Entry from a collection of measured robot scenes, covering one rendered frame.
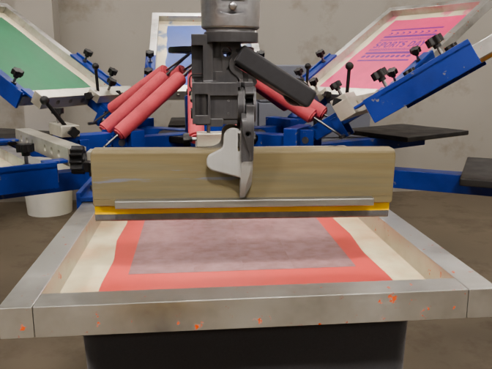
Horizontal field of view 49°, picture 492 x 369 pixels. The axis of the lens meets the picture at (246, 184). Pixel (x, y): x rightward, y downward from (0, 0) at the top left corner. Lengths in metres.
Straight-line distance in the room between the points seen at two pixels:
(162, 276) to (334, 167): 0.29
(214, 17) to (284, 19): 4.67
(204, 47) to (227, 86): 0.06
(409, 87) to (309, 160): 0.80
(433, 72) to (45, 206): 3.92
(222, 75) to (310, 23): 4.70
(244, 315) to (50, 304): 0.22
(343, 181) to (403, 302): 0.18
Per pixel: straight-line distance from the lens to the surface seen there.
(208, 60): 0.71
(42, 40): 2.87
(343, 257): 0.89
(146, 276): 0.81
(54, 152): 1.64
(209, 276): 0.80
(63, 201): 4.95
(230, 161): 0.70
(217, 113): 0.70
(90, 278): 0.82
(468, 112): 6.00
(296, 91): 0.71
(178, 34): 3.19
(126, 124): 1.79
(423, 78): 1.50
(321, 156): 0.74
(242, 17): 0.70
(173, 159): 0.72
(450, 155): 5.98
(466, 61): 1.50
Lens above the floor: 1.25
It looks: 12 degrees down
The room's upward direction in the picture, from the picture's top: straight up
